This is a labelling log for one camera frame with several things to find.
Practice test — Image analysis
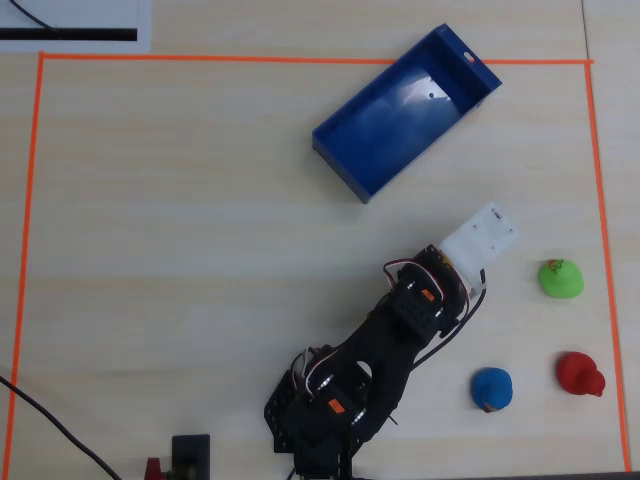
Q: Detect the orange tape strip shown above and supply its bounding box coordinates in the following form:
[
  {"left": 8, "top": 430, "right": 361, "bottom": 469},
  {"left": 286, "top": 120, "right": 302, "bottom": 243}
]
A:
[
  {"left": 583, "top": 60, "right": 632, "bottom": 474},
  {"left": 2, "top": 51, "right": 46, "bottom": 480},
  {"left": 38, "top": 51, "right": 595, "bottom": 67}
]

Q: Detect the blue rubber duck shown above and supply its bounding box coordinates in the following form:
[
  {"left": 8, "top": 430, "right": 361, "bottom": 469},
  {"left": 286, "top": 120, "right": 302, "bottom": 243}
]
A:
[{"left": 470, "top": 367, "right": 514, "bottom": 416}]

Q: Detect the long black cable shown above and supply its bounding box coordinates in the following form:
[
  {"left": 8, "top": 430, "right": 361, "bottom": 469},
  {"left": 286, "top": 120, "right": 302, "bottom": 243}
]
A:
[{"left": 0, "top": 374, "right": 124, "bottom": 480}]

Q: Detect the green rubber duck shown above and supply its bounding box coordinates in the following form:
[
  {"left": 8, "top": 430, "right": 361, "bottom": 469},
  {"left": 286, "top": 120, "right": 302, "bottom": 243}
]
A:
[{"left": 538, "top": 258, "right": 585, "bottom": 300}]

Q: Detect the blue plastic box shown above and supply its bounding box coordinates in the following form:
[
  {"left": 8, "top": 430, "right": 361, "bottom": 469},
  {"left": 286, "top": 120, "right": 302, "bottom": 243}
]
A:
[{"left": 311, "top": 22, "right": 503, "bottom": 205}]

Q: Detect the thin black cable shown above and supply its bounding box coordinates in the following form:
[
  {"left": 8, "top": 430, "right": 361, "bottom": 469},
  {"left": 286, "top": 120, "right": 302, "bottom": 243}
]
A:
[{"left": 8, "top": 0, "right": 57, "bottom": 31}]

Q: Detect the red rubber duck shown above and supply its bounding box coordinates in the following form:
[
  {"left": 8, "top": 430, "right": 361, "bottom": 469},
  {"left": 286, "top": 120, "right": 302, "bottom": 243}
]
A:
[{"left": 555, "top": 351, "right": 607, "bottom": 398}]

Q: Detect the white paper black bar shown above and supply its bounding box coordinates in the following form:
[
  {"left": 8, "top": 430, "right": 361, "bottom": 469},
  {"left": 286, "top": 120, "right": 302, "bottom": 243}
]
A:
[{"left": 0, "top": 0, "right": 152, "bottom": 54}]

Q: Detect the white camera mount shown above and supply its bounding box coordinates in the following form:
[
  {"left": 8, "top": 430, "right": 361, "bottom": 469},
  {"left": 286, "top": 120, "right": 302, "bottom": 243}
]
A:
[{"left": 438, "top": 201, "right": 520, "bottom": 292}]

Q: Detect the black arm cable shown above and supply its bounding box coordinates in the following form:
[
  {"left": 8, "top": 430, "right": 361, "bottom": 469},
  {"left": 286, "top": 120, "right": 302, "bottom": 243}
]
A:
[{"left": 412, "top": 268, "right": 489, "bottom": 369}]

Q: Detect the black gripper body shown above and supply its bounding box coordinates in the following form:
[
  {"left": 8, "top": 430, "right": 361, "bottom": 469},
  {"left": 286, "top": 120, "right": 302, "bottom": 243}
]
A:
[{"left": 423, "top": 243, "right": 475, "bottom": 307}]

